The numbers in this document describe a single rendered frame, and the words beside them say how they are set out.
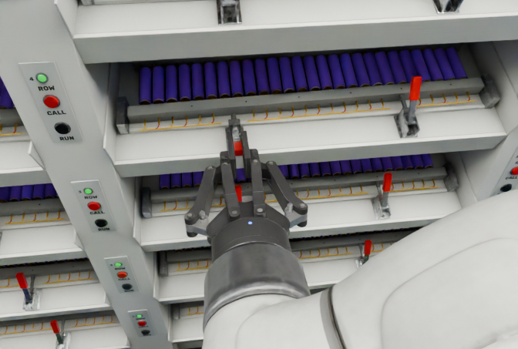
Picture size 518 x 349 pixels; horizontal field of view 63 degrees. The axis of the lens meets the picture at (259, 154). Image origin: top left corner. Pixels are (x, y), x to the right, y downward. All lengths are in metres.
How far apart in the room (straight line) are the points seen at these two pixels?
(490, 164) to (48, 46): 0.68
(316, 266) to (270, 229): 0.59
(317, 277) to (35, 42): 0.70
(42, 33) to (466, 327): 0.48
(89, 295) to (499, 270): 0.87
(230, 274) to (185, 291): 0.61
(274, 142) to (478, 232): 0.44
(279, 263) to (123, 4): 0.36
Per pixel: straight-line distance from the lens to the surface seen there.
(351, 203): 0.82
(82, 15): 0.56
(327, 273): 0.97
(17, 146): 0.71
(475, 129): 0.75
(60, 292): 1.02
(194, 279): 0.95
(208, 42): 0.53
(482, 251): 0.23
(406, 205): 0.85
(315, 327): 0.26
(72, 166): 0.66
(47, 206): 0.84
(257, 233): 0.38
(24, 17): 0.54
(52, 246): 0.84
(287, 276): 0.34
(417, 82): 0.66
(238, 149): 0.55
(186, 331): 1.13
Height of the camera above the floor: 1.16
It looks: 43 degrees down
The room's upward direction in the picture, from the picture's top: straight up
